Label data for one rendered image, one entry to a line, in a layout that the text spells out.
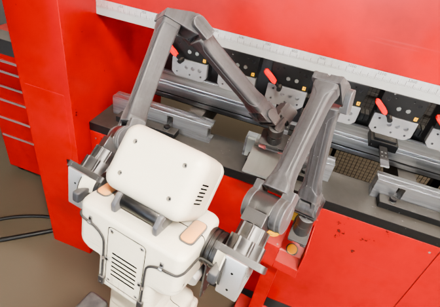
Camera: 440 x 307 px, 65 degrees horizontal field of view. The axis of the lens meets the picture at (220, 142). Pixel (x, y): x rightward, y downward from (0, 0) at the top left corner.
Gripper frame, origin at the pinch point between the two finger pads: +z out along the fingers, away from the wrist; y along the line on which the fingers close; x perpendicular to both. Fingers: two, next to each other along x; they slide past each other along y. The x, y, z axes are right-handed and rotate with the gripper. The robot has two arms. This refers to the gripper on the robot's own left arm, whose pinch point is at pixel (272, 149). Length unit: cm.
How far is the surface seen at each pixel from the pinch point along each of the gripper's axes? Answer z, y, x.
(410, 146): 24, -59, -33
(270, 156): 0.1, -0.2, 3.3
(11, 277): 66, 113, 86
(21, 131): 61, 157, 10
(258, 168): -4.5, 2.1, 11.3
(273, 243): 8.6, -11.0, 33.2
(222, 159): 12.9, 19.7, 5.5
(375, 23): -41, -21, -33
